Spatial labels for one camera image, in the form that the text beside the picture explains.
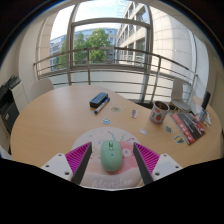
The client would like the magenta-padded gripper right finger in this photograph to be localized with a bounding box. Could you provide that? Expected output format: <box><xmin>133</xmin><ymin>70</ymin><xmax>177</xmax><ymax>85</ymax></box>
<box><xmin>132</xmin><ymin>142</ymin><xmax>183</xmax><ymax>186</ymax></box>

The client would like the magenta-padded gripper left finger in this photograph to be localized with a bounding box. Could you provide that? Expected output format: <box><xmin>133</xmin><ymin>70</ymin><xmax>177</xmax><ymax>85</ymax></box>
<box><xmin>40</xmin><ymin>142</ymin><xmax>93</xmax><ymax>185</ymax></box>

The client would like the mint green computer mouse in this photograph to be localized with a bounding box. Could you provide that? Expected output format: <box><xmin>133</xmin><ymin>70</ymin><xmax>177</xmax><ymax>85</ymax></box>
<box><xmin>100</xmin><ymin>139</ymin><xmax>124</xmax><ymax>173</ymax></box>

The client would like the pink white cartoon mouse pad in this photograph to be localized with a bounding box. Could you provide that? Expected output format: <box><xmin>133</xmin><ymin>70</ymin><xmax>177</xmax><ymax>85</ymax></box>
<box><xmin>70</xmin><ymin>126</ymin><xmax>145</xmax><ymax>190</ymax></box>

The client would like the red black magazine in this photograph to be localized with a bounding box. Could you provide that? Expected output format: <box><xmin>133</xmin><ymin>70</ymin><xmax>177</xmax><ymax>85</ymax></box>
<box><xmin>169</xmin><ymin>112</ymin><xmax>207</xmax><ymax>146</ymax></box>

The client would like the small blue white can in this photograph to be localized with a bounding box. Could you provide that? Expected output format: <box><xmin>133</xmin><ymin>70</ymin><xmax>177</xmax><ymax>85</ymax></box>
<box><xmin>197</xmin><ymin>108</ymin><xmax>208</xmax><ymax>124</ymax></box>

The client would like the colourful standing card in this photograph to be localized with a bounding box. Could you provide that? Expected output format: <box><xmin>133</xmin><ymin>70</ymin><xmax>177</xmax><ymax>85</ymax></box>
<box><xmin>194</xmin><ymin>103</ymin><xmax>212</xmax><ymax>127</ymax></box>

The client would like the white chair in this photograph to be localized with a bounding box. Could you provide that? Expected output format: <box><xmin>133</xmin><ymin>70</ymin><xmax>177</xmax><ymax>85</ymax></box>
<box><xmin>29</xmin><ymin>77</ymin><xmax>55</xmax><ymax>101</ymax></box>
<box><xmin>170</xmin><ymin>78</ymin><xmax>193</xmax><ymax>113</ymax></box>

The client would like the blue white marker pen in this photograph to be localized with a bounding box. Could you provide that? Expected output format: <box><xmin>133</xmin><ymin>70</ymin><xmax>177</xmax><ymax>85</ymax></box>
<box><xmin>93</xmin><ymin>97</ymin><xmax>111</xmax><ymax>115</ymax></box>

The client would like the round pink green sticker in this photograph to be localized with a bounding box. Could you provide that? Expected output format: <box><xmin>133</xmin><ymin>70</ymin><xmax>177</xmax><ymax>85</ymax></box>
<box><xmin>110</xmin><ymin>105</ymin><xmax>123</xmax><ymax>114</ymax></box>

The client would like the black whiteboard eraser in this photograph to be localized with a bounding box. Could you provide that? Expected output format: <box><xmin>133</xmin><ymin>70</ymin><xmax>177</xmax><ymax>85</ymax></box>
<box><xmin>89</xmin><ymin>92</ymin><xmax>109</xmax><ymax>109</ymax></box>

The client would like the black office printer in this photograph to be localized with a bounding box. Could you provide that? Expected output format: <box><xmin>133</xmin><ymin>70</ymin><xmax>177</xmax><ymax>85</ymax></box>
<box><xmin>0</xmin><ymin>75</ymin><xmax>23</xmax><ymax>134</ymax></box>

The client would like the black upright speaker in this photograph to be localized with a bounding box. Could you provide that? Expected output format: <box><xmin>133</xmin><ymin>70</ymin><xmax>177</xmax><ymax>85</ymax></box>
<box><xmin>200</xmin><ymin>90</ymin><xmax>212</xmax><ymax>110</ymax></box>

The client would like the metal balcony railing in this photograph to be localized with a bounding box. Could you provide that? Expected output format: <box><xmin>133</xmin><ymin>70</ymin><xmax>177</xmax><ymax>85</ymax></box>
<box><xmin>33</xmin><ymin>46</ymin><xmax>199</xmax><ymax>104</ymax></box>

